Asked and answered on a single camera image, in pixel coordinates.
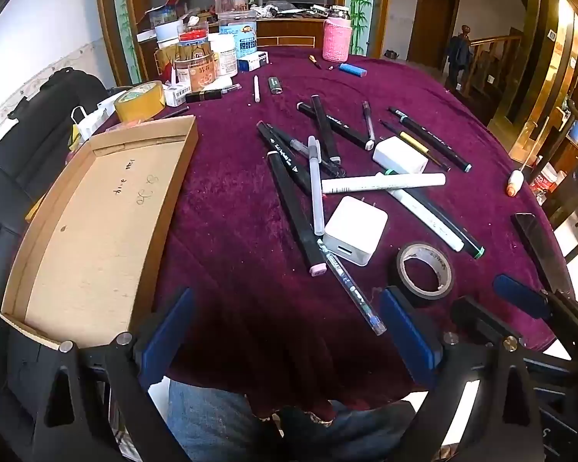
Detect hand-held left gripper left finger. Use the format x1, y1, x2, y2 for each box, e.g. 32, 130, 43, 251
29, 288, 194, 462

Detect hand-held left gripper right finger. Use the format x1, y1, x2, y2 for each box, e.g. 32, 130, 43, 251
380, 286, 546, 462

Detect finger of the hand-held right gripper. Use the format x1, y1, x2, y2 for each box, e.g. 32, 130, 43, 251
492, 274, 578, 347
452, 297, 521, 342

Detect black tape roll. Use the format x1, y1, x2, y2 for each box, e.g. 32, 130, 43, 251
396, 243, 456, 308

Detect clear ballpoint pen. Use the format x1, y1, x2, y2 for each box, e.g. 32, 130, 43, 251
316, 238, 388, 336

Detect plain white marker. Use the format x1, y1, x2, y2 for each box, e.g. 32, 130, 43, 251
388, 187, 465, 252

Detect large white charger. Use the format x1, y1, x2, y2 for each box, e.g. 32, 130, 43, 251
324, 196, 389, 267

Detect shallow cardboard box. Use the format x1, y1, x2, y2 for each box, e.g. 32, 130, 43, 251
0, 114, 199, 351

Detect white marker green band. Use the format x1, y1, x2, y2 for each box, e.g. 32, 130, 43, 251
322, 172, 447, 194

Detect black marker pink cap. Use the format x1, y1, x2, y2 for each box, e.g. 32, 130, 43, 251
267, 151, 327, 274

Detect translucent white gel pen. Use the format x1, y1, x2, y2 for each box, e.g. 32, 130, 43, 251
307, 136, 327, 236

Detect long black pen pale tip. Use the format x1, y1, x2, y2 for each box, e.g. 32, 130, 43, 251
388, 107, 473, 172

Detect small white charger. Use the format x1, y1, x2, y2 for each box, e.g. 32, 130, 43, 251
372, 136, 430, 175

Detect thin black yellow pen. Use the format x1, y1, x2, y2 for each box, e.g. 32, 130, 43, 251
379, 120, 452, 173

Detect black marker red caps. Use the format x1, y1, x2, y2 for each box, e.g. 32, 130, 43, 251
256, 121, 315, 198

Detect dark translucent pen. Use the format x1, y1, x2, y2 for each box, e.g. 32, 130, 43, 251
362, 101, 377, 143

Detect black pen clear cap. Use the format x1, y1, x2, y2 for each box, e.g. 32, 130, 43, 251
270, 125, 346, 178

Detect black marker white cap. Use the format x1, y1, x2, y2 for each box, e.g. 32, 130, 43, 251
297, 101, 375, 151

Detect black marker grey cap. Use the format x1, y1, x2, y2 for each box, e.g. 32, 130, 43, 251
310, 95, 342, 163

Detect black glossy flat bar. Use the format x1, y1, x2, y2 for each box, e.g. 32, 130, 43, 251
511, 212, 575, 295

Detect person's blue jeans legs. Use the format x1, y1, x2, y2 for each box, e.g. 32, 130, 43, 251
166, 379, 416, 462

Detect white orange-tipped marker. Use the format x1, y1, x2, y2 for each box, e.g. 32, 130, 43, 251
506, 160, 529, 198

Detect dark wooden chair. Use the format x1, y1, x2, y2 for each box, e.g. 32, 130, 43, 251
530, 101, 578, 270

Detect red white small bottle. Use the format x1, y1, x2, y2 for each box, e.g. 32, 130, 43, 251
530, 161, 560, 201

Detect purple velvet tablecloth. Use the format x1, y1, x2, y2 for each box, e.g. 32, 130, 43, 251
96, 47, 572, 419

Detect thin black rod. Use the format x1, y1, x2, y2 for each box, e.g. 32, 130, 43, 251
156, 105, 192, 121

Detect white face mask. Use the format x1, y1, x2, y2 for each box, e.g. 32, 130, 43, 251
70, 97, 126, 142

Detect wooden stair railing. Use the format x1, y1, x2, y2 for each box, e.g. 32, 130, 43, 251
461, 33, 525, 103

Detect yellow tape roll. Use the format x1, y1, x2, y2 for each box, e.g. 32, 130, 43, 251
114, 82, 167, 124

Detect small white printed box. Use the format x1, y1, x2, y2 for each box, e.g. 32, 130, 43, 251
164, 83, 194, 108

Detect black gold slim case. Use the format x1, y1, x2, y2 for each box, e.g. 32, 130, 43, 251
185, 89, 223, 104

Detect dark hanging jacket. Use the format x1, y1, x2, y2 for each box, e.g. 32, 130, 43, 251
445, 24, 474, 84

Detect clear jar orange label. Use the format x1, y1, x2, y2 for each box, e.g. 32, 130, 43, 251
174, 43, 218, 92

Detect brown paper package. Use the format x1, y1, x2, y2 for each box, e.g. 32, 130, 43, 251
155, 42, 213, 84

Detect brown wooden door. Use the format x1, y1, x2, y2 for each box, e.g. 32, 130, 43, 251
407, 0, 462, 71

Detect white plastic bottle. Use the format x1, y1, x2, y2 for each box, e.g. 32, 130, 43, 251
208, 33, 240, 78

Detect white blue box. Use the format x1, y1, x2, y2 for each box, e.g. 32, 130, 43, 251
237, 50, 270, 73

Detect small jar red lid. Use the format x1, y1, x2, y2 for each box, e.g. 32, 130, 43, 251
179, 29, 209, 47

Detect white tub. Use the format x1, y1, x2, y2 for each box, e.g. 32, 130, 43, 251
154, 20, 187, 42

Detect pink knit covered bottle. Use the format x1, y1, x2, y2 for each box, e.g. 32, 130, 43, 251
322, 6, 353, 62

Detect large jar blue label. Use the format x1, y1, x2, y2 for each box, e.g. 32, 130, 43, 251
219, 10, 259, 61

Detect bamboo painted panel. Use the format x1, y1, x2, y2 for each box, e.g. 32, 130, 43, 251
110, 0, 143, 84
346, 0, 373, 57

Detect wooden sideboard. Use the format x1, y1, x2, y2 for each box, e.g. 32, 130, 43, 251
256, 15, 329, 50

